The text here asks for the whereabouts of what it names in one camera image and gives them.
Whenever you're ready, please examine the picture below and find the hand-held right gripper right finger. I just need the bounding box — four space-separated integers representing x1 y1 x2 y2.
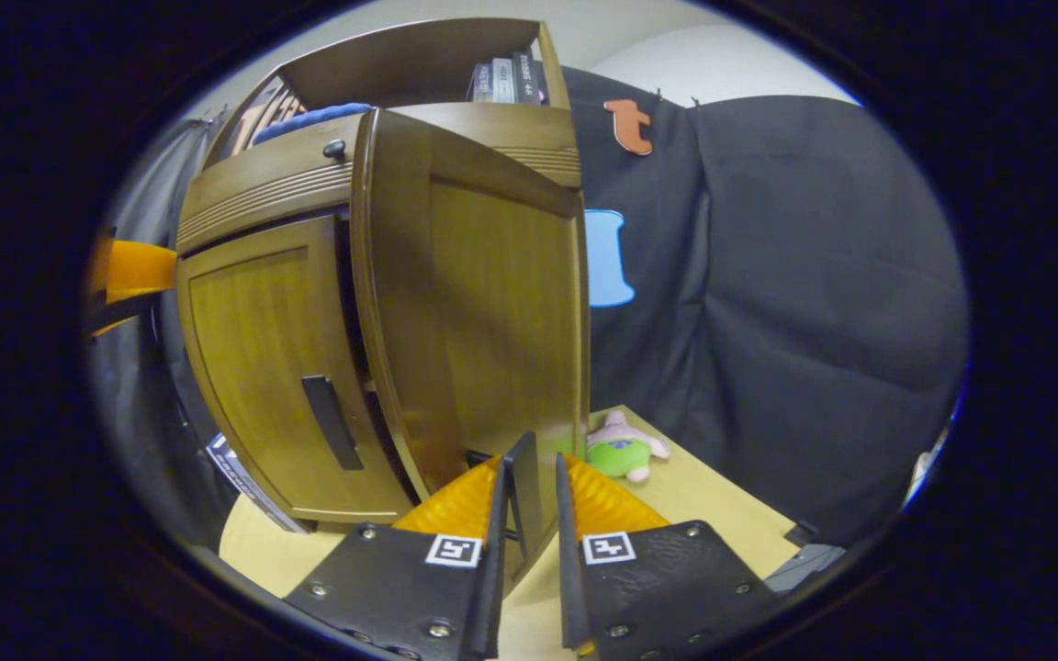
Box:
555 452 780 660

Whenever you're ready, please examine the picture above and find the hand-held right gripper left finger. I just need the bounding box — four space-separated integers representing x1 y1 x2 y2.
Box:
283 456 509 661

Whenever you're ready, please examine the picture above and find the black door handle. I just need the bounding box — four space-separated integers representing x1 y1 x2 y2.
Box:
467 430 546 563
301 375 365 472

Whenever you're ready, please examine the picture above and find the wooden shoe cabinet door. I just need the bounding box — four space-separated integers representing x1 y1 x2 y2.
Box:
350 108 591 593
177 213 415 526

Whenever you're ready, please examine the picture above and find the wooden double-door shoe cabinet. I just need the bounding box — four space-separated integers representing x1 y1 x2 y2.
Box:
175 17 591 593

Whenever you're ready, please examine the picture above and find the pink and green plush toy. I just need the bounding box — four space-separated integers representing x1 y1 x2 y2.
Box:
558 410 672 484

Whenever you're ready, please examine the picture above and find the wooden drawer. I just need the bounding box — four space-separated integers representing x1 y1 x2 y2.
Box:
175 101 582 256

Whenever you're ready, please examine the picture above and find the dark printed board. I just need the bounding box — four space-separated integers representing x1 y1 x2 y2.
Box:
206 431 311 535

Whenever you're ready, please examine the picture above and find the grey flat object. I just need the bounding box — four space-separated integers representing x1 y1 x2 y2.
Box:
763 521 849 594

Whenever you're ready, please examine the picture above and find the blue towel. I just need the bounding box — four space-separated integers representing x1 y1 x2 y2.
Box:
252 103 374 146

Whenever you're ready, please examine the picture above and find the black backdrop cloth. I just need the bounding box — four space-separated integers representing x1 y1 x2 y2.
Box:
88 64 969 552

